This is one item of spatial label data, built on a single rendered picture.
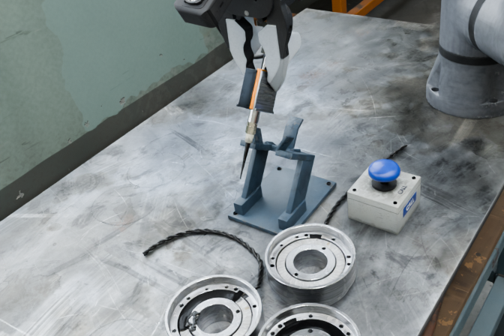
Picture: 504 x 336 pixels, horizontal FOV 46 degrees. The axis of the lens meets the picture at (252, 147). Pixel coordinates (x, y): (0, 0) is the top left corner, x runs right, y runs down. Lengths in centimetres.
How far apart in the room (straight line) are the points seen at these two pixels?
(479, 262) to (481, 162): 26
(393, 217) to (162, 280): 30
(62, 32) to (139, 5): 40
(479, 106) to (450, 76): 6
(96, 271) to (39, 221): 16
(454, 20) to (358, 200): 33
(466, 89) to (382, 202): 30
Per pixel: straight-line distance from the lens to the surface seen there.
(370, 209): 77
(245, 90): 70
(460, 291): 105
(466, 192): 85
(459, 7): 94
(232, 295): 68
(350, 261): 70
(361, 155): 91
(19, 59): 228
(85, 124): 251
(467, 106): 99
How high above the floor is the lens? 133
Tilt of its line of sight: 34 degrees down
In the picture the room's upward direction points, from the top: 9 degrees counter-clockwise
